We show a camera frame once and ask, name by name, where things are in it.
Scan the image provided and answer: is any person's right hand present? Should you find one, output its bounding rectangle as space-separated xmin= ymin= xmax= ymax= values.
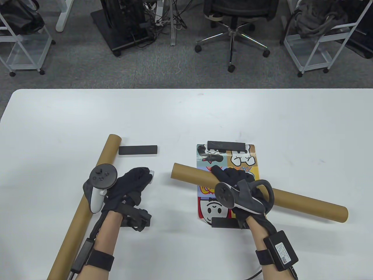
xmin=210 ymin=165 xmax=276 ymax=231

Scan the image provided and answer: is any person's left hand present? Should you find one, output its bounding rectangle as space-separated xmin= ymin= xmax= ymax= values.
xmin=103 ymin=167 xmax=155 ymax=216

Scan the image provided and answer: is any black bar weight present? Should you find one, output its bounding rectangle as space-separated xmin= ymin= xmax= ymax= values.
xmin=207 ymin=141 xmax=246 ymax=152
xmin=120 ymin=216 xmax=151 ymax=227
xmin=212 ymin=217 xmax=243 ymax=229
xmin=119 ymin=145 xmax=158 ymax=156

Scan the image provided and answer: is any colourful cartoon grid poster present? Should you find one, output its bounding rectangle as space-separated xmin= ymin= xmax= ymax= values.
xmin=196 ymin=143 xmax=260 ymax=225

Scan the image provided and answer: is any brown cardboard mailing tube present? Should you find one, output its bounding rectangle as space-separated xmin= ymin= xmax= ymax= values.
xmin=170 ymin=163 xmax=349 ymax=223
xmin=47 ymin=134 xmax=122 ymax=280

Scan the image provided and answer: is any person's right forearm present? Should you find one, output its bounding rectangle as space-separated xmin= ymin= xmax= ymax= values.
xmin=246 ymin=217 xmax=295 ymax=280

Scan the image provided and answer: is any person's left forearm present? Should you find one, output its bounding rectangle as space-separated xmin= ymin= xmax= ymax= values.
xmin=77 ymin=210 xmax=123 ymax=280

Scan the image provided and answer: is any black wrist sensor box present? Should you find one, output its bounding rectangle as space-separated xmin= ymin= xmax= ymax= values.
xmin=71 ymin=238 xmax=94 ymax=273
xmin=263 ymin=230 xmax=299 ymax=272

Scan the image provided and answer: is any black office chair chrome base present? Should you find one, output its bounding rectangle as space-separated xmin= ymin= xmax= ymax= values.
xmin=195 ymin=0 xmax=279 ymax=73

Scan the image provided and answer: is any white wheeled cart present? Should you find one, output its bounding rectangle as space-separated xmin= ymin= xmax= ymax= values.
xmin=0 ymin=12 xmax=56 ymax=77
xmin=281 ymin=0 xmax=373 ymax=77

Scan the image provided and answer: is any white desk leg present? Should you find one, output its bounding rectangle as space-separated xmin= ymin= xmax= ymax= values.
xmin=170 ymin=0 xmax=178 ymax=46
xmin=55 ymin=0 xmax=75 ymax=32

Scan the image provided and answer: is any black wheeled equipment stand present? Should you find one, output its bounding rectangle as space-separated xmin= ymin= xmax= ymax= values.
xmin=90 ymin=0 xmax=155 ymax=57

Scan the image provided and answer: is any grey crumpled cloth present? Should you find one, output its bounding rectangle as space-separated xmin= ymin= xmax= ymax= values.
xmin=291 ymin=0 xmax=350 ymax=37

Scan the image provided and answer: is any black bag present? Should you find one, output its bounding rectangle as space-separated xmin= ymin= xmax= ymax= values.
xmin=0 ymin=0 xmax=45 ymax=35

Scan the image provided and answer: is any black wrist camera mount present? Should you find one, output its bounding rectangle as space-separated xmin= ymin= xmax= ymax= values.
xmin=118 ymin=203 xmax=152 ymax=232

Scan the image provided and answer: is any black wrist strap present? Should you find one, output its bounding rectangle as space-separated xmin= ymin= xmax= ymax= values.
xmin=255 ymin=248 xmax=274 ymax=266
xmin=86 ymin=250 xmax=115 ymax=272

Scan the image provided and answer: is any tangle of black cables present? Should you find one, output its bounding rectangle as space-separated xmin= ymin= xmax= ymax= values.
xmin=142 ymin=0 xmax=193 ymax=29

